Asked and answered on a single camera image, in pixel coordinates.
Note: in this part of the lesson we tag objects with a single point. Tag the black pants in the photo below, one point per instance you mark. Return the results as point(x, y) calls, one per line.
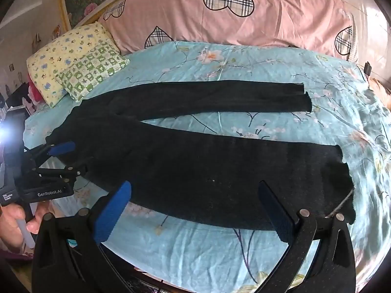
point(198, 174)

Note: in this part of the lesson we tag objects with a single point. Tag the pink pillow with hearts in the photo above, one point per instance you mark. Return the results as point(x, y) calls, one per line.
point(275, 21)

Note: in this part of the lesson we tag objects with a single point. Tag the small black object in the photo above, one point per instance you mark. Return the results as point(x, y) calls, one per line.
point(367, 68)

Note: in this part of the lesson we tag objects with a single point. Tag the green checked pillow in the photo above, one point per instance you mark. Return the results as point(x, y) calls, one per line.
point(91, 70)

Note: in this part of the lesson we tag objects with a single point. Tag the person's left hand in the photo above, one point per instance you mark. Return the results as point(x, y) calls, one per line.
point(12, 222)

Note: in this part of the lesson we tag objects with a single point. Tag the light blue floral bed sheet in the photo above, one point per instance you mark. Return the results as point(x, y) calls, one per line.
point(213, 259)

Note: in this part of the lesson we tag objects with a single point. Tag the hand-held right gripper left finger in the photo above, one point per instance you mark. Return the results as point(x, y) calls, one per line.
point(113, 213)

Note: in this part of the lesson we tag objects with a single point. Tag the yellow printed pillow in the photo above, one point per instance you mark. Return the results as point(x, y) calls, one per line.
point(61, 52)

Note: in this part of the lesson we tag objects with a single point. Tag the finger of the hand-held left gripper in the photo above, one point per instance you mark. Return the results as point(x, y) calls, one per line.
point(73, 171)
point(62, 149)

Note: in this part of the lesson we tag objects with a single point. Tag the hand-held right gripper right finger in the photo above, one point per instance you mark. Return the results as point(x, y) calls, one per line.
point(275, 213)

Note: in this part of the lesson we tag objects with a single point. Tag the red cloth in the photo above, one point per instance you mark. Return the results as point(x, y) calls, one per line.
point(34, 94)

